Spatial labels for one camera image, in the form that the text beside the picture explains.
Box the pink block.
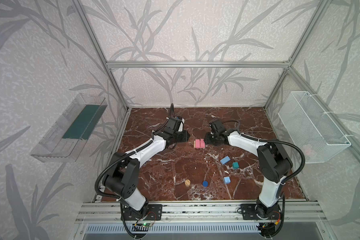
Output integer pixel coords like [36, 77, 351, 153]
[200, 139, 206, 149]
[194, 139, 201, 149]

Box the light blue cube block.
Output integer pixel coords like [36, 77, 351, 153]
[224, 177, 231, 184]

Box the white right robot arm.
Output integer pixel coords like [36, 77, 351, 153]
[204, 119, 306, 220]

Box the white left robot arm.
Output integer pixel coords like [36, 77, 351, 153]
[95, 117, 190, 220]

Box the light blue long block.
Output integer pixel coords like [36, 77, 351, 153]
[220, 156, 231, 165]

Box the pink object in basket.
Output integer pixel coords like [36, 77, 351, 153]
[301, 144, 317, 158]

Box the white wire mesh basket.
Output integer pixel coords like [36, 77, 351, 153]
[278, 91, 351, 164]

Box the aluminium enclosure frame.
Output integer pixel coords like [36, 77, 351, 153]
[80, 1, 360, 206]

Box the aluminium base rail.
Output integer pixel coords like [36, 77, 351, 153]
[75, 200, 327, 224]

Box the clear plastic wall tray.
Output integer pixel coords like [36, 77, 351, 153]
[30, 94, 108, 163]

